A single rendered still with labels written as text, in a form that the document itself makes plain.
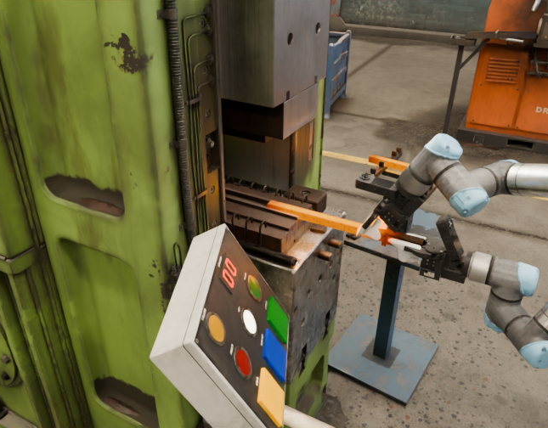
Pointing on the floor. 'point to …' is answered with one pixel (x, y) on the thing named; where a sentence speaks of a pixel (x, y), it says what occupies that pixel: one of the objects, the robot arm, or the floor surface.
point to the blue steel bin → (336, 68)
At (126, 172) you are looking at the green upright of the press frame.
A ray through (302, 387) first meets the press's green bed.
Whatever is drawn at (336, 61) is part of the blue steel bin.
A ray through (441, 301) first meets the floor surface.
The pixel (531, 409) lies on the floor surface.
